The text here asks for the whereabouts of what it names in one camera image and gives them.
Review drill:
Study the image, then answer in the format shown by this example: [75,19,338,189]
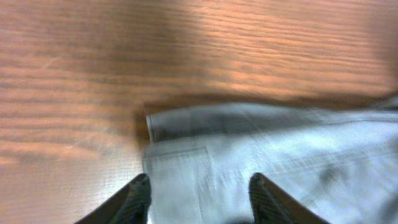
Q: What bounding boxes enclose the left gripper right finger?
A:
[249,172,328,224]

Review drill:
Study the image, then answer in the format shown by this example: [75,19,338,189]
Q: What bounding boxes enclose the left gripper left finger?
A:
[76,173,152,224]

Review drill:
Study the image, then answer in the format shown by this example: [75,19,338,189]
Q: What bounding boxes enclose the grey shorts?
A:
[143,98,397,223]

